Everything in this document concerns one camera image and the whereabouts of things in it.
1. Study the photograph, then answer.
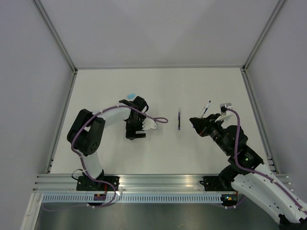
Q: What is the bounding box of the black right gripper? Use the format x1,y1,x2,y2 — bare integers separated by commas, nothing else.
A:
189,113,231,155

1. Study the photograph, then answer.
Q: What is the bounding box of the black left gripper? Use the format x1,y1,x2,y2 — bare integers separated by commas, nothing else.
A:
126,115,146,140

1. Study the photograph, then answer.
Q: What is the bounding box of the white marker pen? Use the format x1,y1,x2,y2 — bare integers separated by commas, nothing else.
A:
198,100,211,118

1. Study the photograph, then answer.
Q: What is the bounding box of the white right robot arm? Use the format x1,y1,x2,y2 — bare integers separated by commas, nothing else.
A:
190,109,307,230

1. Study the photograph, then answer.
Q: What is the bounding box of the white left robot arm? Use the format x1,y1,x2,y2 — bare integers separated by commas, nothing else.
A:
67,96,149,191

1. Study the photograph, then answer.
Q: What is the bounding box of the light blue pen cap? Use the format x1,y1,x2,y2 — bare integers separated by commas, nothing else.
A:
127,93,136,99

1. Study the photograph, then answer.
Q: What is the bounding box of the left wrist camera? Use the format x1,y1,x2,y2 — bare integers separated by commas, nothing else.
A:
142,118,157,131

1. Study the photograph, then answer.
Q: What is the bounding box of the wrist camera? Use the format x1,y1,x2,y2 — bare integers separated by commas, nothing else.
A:
142,118,157,131
215,103,233,123

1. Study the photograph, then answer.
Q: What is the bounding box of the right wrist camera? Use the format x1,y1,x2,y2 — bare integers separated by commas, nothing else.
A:
215,103,233,123

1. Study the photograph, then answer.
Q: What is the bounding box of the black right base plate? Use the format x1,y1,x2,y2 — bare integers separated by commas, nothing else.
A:
199,175,235,192

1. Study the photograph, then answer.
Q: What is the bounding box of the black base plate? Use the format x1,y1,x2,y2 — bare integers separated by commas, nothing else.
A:
76,175,120,192
199,175,235,192

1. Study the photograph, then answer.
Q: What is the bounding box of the right aluminium frame post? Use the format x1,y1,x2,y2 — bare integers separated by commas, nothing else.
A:
241,0,287,72

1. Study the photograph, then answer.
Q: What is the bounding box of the aluminium frame post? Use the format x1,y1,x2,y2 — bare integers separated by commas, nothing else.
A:
32,0,77,73
241,0,287,72

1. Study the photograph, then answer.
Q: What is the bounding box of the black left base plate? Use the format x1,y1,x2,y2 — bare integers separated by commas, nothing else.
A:
76,175,120,192

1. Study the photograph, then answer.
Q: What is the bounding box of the white slotted cable duct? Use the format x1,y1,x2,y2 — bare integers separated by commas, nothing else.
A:
43,193,222,204

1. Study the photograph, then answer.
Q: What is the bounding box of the aluminium mounting rail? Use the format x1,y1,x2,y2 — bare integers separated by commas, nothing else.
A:
32,173,295,193

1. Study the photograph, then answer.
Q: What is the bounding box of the left aluminium frame post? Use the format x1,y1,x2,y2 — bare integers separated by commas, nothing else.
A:
32,0,77,73

